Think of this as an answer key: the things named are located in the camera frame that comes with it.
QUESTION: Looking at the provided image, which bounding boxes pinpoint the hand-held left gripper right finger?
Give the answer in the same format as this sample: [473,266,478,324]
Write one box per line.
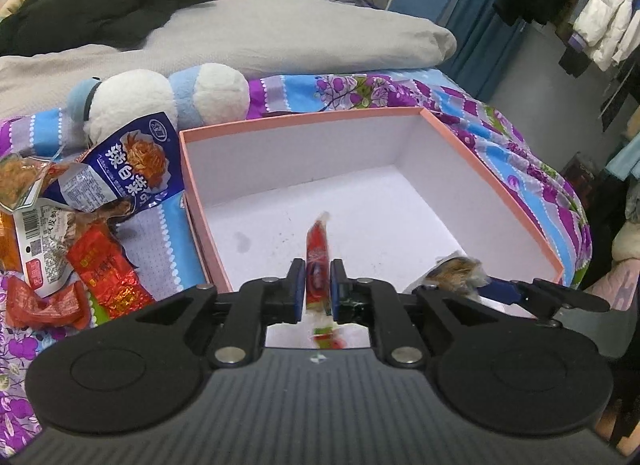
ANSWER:
[330,258,503,369]

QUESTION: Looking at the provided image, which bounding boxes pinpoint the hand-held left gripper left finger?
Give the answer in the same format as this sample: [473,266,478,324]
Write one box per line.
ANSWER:
[135,258,307,370]

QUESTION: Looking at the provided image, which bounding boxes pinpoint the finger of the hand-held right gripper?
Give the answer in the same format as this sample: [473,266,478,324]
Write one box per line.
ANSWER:
[482,276,612,322]

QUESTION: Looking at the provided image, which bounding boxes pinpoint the red snack stick packet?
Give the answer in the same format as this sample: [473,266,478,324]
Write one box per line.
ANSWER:
[306,212,348,351]

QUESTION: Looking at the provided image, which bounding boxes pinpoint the brown clear snack packet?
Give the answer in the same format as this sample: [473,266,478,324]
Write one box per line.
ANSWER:
[410,255,488,296]

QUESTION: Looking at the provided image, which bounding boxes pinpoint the pink cardboard box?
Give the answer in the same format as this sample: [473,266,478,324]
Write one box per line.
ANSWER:
[178,106,566,296]

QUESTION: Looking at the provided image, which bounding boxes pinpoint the red foil snack packet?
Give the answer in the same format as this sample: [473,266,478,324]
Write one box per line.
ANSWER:
[66,225,155,320]

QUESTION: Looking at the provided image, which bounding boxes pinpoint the blue snack packet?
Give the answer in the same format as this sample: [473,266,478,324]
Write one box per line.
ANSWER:
[42,112,186,218]

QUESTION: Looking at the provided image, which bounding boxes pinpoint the red-orange snack packet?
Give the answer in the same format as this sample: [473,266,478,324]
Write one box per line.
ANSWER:
[4,275,92,330]

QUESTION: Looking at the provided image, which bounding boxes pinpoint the white-labelled clear snack packet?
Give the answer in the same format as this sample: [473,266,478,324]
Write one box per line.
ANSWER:
[14,198,136,296]

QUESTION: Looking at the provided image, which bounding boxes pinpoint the clear brown-orange snack packet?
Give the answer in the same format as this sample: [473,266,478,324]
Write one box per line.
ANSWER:
[0,152,68,213]

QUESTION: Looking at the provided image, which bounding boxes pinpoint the purple floral bed sheet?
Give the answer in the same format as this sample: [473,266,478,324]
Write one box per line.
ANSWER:
[0,70,593,446]

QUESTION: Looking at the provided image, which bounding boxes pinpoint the blue curtain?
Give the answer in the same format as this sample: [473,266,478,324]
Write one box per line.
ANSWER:
[445,0,528,101]

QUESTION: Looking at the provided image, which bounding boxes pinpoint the white and blue plush toy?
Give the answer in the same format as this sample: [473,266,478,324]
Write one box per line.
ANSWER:
[67,62,251,146]

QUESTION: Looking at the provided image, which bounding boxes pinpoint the grey duvet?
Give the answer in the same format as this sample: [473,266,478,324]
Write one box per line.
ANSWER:
[0,0,457,121]

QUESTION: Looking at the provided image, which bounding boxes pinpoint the white puffer jacket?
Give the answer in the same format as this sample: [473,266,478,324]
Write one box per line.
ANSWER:
[572,0,640,71]

